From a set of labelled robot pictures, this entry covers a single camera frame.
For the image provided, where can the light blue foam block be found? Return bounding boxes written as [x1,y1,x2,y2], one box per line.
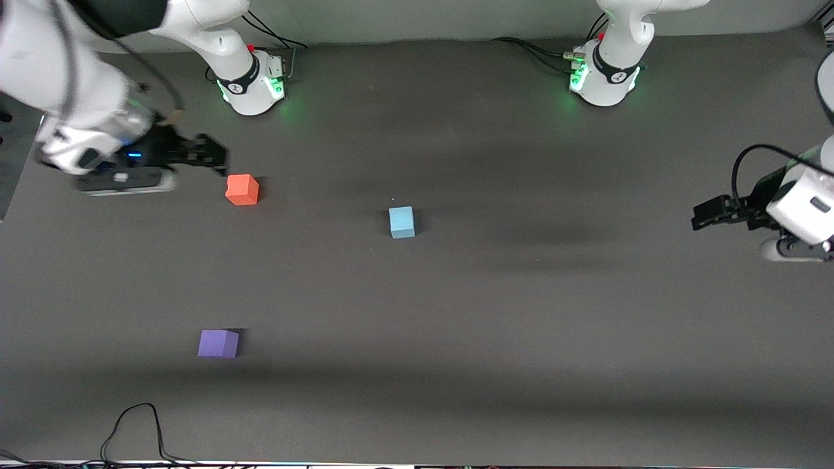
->
[388,206,417,240]

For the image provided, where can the orange foam block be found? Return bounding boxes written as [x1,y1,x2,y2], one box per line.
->
[225,174,260,206]

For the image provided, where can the purple foam block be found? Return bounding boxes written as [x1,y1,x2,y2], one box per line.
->
[197,330,240,359]

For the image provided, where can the dark grey table mat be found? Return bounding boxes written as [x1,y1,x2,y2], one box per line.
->
[0,25,834,467]

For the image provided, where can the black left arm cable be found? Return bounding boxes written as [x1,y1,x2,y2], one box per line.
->
[730,143,834,210]

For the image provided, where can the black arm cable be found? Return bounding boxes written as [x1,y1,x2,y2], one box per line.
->
[49,0,187,126]
[730,143,834,210]

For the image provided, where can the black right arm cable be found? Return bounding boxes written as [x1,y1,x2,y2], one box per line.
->
[49,0,187,126]

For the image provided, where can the black right base cables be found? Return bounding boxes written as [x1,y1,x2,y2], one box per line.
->
[205,9,308,83]

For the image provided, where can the thin black looped cable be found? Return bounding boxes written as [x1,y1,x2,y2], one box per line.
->
[0,403,248,469]

